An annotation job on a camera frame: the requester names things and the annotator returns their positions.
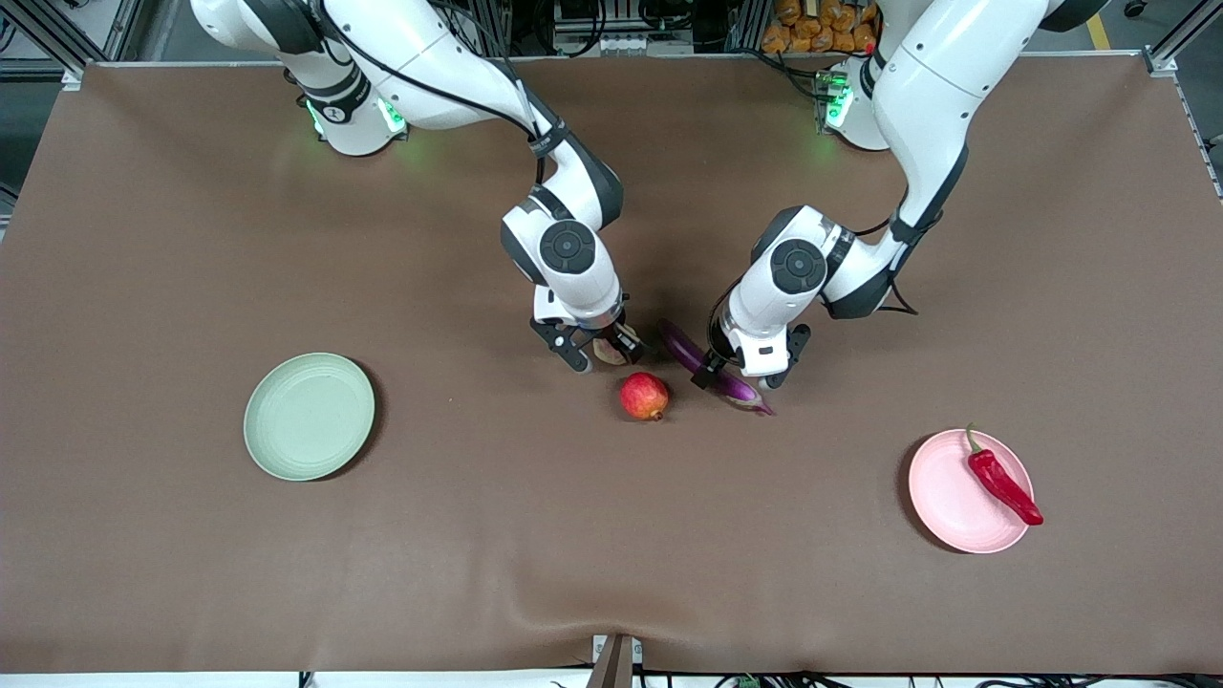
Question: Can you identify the long purple eggplant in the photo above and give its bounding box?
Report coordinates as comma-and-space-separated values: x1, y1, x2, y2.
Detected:
657, 319, 776, 416

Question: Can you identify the red pomegranate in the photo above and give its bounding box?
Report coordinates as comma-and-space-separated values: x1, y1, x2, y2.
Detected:
620, 372, 670, 422

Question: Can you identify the red chili pepper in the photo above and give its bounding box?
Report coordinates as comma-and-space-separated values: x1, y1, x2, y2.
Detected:
965, 423, 1045, 527

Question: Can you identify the brown table cover cloth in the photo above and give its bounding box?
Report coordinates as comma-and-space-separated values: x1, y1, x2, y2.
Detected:
0, 53, 1223, 675

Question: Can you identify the pink round plate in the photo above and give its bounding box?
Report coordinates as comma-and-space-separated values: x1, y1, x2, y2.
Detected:
908, 429, 1036, 555

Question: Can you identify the light green round plate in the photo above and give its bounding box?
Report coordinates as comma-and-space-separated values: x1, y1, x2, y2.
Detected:
243, 353, 376, 482

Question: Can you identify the white connector strip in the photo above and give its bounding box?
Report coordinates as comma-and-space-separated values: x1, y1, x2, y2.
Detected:
597, 33, 675, 56

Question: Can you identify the bag of orange items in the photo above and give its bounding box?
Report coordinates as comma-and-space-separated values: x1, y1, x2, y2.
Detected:
762, 0, 880, 54

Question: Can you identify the metal bracket at table edge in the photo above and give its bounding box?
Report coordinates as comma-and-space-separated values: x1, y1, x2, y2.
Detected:
590, 634, 644, 688

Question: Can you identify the grey aluminium frame post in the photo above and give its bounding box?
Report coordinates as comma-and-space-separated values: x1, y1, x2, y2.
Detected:
1142, 0, 1223, 202
0, 0, 92, 92

